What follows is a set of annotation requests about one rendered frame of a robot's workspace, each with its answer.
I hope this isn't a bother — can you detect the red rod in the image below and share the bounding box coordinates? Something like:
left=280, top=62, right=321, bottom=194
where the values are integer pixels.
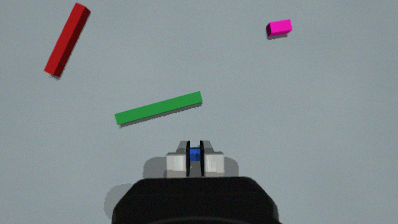
left=44, top=3, right=90, bottom=77

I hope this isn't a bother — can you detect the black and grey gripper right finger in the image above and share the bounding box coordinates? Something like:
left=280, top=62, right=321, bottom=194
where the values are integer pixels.
left=200, top=140, right=224, bottom=177

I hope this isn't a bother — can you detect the small magenta block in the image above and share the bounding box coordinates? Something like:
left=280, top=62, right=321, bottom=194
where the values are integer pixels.
left=266, top=19, right=292, bottom=37

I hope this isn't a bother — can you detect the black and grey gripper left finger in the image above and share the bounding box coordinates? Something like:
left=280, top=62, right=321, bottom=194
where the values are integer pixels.
left=166, top=141, right=190, bottom=178

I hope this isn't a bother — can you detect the green flat bar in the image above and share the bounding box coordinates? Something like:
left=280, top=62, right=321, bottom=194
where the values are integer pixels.
left=114, top=91, right=202, bottom=125

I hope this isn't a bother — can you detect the small blue cube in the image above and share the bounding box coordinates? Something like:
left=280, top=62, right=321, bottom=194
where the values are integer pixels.
left=190, top=147, right=201, bottom=161

